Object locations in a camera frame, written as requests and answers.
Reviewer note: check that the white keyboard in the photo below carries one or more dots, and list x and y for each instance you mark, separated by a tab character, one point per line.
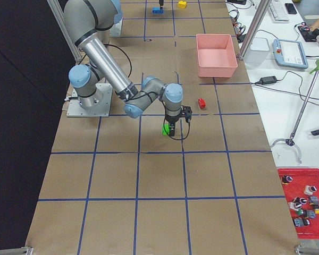
277	12

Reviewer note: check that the red parts tray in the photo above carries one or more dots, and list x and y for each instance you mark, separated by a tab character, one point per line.
301	189

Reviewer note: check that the teach pendant tablet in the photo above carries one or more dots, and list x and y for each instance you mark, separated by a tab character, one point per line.
288	53

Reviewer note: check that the reach grabber tool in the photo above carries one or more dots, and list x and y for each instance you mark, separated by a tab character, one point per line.
290	140

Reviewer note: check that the red toy block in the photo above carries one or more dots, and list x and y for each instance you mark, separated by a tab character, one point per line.
201	103

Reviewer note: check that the yellow toy block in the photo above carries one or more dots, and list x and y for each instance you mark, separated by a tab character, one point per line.
182	4

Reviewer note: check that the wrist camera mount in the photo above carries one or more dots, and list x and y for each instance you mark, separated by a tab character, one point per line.
186	112

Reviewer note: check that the black power adapter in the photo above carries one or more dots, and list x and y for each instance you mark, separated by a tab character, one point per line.
268	80

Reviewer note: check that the blue toy block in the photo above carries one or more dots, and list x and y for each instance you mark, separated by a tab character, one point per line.
157	10

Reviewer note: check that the aluminium frame post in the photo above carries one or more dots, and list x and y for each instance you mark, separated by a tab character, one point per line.
256	22

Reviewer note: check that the pink plastic box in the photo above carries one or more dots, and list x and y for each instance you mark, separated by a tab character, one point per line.
216	57

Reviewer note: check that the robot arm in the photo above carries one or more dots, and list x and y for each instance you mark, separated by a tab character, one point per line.
84	20
116	29

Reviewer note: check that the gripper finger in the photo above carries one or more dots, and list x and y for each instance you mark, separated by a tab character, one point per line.
161	3

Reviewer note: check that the green toy block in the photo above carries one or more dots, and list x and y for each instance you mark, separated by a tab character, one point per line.
164	129

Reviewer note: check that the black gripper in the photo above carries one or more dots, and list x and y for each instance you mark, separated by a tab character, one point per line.
172	119

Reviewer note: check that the white square device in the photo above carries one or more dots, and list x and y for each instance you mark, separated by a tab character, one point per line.
257	53

